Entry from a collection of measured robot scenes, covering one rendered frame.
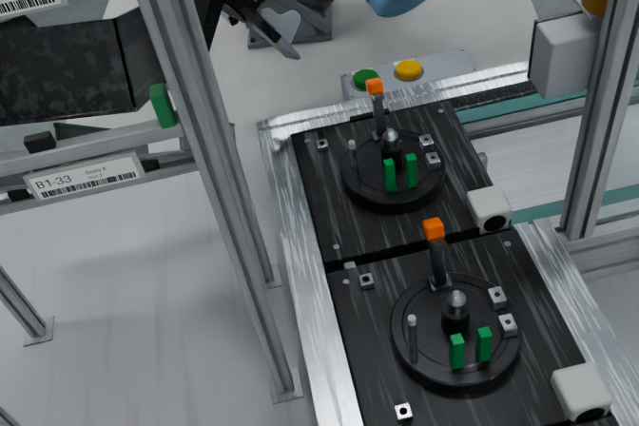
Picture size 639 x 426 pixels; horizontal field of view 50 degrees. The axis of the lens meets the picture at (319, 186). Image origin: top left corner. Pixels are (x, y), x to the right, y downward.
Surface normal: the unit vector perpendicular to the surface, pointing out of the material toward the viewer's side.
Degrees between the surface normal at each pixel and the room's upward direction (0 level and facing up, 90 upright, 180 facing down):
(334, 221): 0
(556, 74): 90
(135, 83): 90
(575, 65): 90
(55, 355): 0
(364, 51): 0
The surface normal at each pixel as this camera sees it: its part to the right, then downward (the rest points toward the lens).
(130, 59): 0.99, -0.10
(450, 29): -0.12, -0.68
